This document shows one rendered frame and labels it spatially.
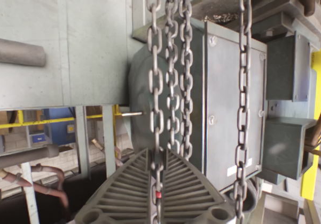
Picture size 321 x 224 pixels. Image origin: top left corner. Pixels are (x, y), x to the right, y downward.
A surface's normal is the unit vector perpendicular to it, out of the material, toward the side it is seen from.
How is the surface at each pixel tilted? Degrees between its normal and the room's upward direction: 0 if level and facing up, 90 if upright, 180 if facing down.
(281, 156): 90
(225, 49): 90
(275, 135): 90
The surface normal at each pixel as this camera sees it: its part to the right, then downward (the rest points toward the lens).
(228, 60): 0.49, 0.07
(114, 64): 0.76, 0.04
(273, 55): -0.87, 0.07
